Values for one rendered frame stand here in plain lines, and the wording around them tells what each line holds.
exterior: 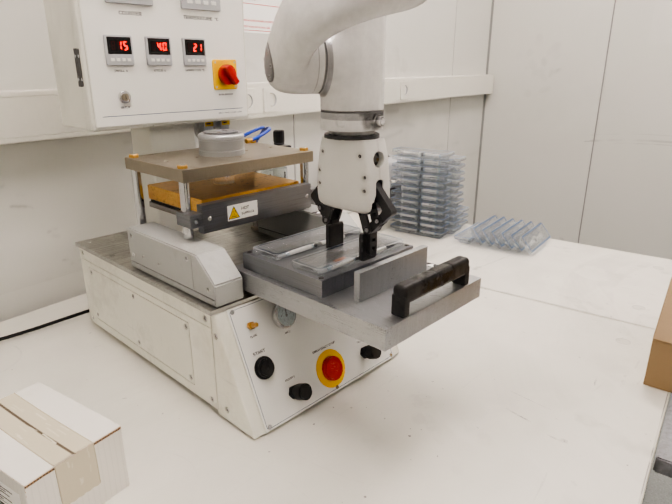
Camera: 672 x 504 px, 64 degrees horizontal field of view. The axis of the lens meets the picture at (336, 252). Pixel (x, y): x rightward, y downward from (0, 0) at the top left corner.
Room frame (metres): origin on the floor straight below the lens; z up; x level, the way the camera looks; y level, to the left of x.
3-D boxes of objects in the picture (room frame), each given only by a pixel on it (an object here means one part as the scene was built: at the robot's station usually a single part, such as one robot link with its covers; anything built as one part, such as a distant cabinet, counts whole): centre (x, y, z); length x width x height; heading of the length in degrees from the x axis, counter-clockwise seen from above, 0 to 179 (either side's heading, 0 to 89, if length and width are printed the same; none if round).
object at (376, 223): (0.71, -0.05, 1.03); 0.03 x 0.03 x 0.07; 47
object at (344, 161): (0.74, -0.02, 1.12); 0.10 x 0.08 x 0.11; 47
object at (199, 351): (0.96, 0.18, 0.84); 0.53 x 0.37 x 0.17; 47
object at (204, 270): (0.80, 0.24, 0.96); 0.25 x 0.05 x 0.07; 47
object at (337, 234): (0.77, 0.01, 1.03); 0.03 x 0.03 x 0.07; 47
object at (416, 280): (0.64, -0.12, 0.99); 0.15 x 0.02 x 0.04; 137
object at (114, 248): (0.97, 0.22, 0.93); 0.46 x 0.35 x 0.01; 47
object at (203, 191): (0.95, 0.19, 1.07); 0.22 x 0.17 x 0.10; 137
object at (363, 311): (0.74, -0.02, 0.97); 0.30 x 0.22 x 0.08; 47
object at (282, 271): (0.77, 0.01, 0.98); 0.20 x 0.17 x 0.03; 137
